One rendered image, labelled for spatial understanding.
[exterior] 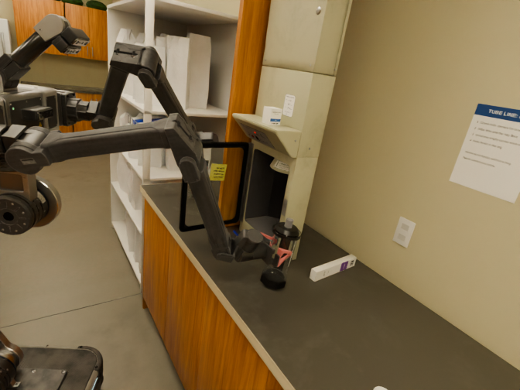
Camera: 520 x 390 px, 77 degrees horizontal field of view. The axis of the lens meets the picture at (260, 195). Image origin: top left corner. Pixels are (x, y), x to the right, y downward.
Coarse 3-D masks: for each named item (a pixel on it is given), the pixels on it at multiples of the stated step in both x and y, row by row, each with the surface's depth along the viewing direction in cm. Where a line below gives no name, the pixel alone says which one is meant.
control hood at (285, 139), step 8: (240, 120) 132; (248, 120) 126; (256, 120) 126; (256, 128) 124; (264, 128) 118; (272, 128) 114; (280, 128) 116; (288, 128) 119; (248, 136) 141; (272, 136) 117; (280, 136) 113; (288, 136) 115; (296, 136) 117; (264, 144) 133; (272, 144) 124; (280, 144) 117; (288, 144) 117; (296, 144) 119; (288, 152) 119; (296, 152) 120
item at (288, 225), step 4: (288, 220) 116; (292, 220) 117; (276, 224) 119; (280, 224) 118; (284, 224) 119; (288, 224) 116; (292, 224) 121; (276, 228) 117; (280, 228) 116; (284, 228) 116; (288, 228) 117; (292, 228) 117; (296, 228) 118; (280, 232) 115; (284, 232) 115; (288, 232) 115; (292, 232) 115; (296, 232) 116
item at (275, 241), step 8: (272, 240) 118; (280, 240) 115; (288, 240) 114; (296, 240) 115; (288, 248) 116; (272, 256) 118; (288, 264) 120; (264, 272) 123; (272, 272) 120; (280, 272) 120; (272, 280) 121; (280, 280) 121
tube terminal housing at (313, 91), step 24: (264, 72) 134; (288, 72) 121; (264, 96) 135; (312, 96) 114; (288, 120) 124; (312, 120) 118; (312, 144) 123; (312, 168) 128; (288, 192) 127; (288, 216) 131
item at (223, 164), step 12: (204, 156) 134; (216, 156) 137; (228, 156) 141; (240, 156) 144; (216, 168) 139; (228, 168) 143; (240, 168) 147; (216, 180) 142; (228, 180) 146; (216, 192) 144; (228, 192) 148; (180, 204) 136; (192, 204) 139; (228, 204) 151; (192, 216) 142; (228, 216) 154
